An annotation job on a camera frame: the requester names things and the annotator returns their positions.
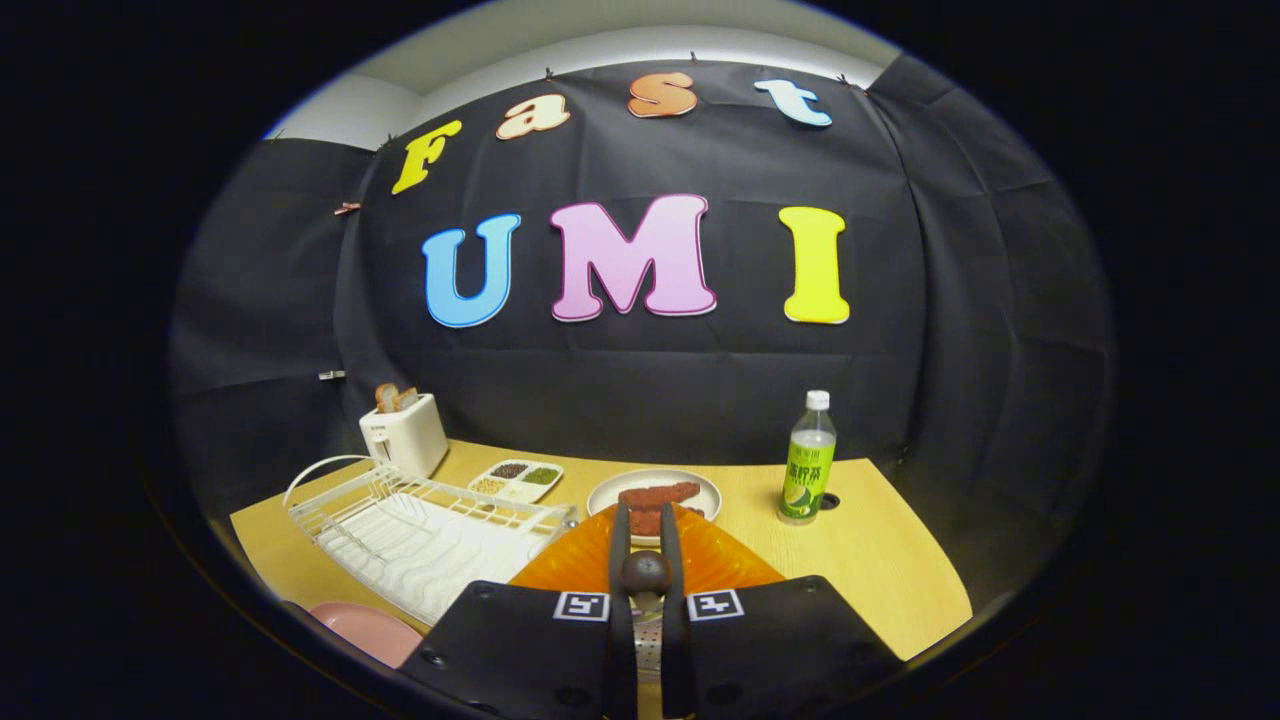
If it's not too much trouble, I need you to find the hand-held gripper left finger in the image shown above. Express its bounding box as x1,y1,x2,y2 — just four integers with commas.
398,500,638,720

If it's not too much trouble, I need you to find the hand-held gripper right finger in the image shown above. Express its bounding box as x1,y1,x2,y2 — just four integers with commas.
660,502,908,720

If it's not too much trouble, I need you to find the white wire dish rack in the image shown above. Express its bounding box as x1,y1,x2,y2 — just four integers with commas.
283,455,579,629

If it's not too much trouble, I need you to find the pink plate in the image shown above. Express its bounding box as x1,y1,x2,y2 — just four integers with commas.
308,601,426,669

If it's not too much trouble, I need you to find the white plate with meat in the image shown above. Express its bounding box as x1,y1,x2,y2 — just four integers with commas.
586,468,723,546

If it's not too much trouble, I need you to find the white divided bean tray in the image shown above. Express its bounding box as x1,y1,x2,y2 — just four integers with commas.
468,459,565,505

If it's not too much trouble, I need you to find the red meat piece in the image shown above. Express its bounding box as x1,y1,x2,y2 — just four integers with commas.
628,507,707,539
618,481,702,509

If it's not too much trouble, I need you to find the green label drink bottle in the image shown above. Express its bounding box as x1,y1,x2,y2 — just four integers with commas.
777,390,838,526

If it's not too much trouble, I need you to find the white toaster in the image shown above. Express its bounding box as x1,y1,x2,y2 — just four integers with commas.
359,393,450,479

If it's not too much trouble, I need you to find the black backdrop cloth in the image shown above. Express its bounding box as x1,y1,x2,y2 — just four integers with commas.
170,55,1116,601

